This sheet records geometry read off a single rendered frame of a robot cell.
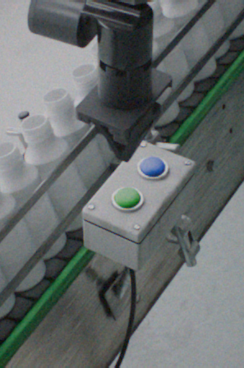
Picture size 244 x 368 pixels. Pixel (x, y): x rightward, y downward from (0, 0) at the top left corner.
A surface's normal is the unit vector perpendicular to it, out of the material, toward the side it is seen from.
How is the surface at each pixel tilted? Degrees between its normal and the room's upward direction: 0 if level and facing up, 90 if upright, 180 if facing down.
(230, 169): 90
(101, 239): 90
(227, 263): 0
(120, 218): 20
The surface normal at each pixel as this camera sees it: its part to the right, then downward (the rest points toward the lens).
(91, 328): 0.80, 0.11
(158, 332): -0.30, -0.77
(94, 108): 0.00, -0.69
